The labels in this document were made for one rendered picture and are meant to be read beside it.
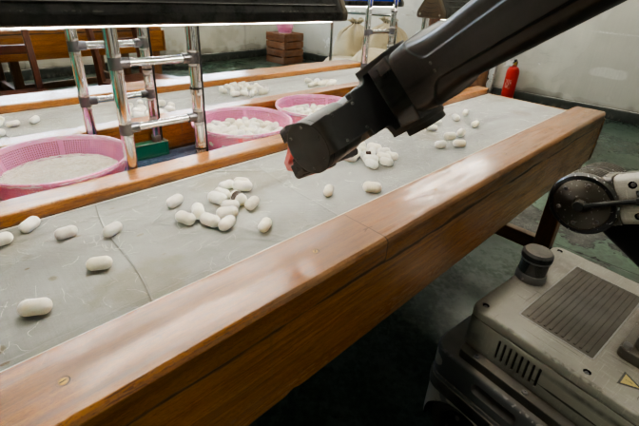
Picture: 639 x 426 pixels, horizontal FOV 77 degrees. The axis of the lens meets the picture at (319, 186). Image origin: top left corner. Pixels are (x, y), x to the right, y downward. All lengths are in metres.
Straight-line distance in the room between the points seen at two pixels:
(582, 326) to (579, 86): 4.39
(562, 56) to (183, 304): 5.06
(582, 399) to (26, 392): 0.88
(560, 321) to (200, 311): 0.79
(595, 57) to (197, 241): 4.91
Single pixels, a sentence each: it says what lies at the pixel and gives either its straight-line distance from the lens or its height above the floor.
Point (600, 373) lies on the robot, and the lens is 0.98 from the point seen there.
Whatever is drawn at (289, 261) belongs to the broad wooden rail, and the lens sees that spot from 0.55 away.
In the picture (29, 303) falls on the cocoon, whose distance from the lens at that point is 0.58.
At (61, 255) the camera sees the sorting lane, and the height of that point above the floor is 0.74.
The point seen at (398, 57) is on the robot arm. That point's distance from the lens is 0.37.
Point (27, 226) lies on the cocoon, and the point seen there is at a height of 0.75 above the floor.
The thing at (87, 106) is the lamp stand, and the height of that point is 0.83.
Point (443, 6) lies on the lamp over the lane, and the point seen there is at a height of 1.07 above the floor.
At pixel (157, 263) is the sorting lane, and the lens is 0.62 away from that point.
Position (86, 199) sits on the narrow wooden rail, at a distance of 0.80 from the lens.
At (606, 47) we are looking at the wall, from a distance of 5.24.
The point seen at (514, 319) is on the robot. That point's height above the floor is 0.47.
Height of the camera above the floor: 1.10
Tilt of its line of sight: 26 degrees down
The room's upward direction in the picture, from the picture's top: 3 degrees clockwise
